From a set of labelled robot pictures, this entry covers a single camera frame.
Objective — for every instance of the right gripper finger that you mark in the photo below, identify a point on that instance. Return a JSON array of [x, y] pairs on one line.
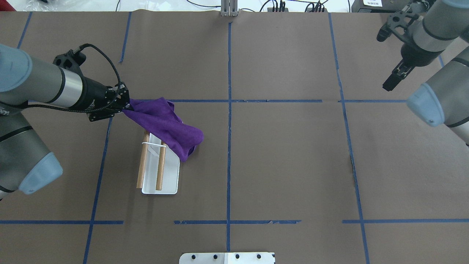
[[399, 73]]

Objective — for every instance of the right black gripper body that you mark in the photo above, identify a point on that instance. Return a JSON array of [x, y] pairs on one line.
[[413, 56]]

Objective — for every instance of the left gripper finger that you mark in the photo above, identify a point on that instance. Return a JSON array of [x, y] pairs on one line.
[[102, 114], [118, 97]]

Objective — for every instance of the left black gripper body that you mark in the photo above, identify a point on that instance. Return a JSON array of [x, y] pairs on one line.
[[94, 94]]

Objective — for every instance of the purple microfiber towel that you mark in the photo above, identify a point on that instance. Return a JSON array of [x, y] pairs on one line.
[[159, 118]]

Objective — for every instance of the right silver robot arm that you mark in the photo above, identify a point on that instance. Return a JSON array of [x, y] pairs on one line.
[[444, 98]]

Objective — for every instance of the tall wooden rack bar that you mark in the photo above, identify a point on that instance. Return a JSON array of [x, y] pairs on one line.
[[143, 160]]

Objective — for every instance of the short wooden rack bar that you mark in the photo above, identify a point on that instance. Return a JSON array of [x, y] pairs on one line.
[[161, 165]]

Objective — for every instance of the white rack base tray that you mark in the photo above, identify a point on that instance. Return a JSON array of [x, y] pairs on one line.
[[171, 169]]

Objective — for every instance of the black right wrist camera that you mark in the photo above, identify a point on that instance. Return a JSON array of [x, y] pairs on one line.
[[398, 24]]

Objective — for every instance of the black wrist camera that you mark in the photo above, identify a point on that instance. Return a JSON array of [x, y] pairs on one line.
[[398, 24], [71, 60]]

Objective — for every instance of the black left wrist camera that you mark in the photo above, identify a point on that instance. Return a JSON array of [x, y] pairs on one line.
[[71, 60]]

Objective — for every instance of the grey aluminium frame post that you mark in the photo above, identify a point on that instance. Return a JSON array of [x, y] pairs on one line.
[[229, 8]]

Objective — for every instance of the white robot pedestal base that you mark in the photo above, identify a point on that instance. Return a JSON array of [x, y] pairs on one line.
[[228, 258]]

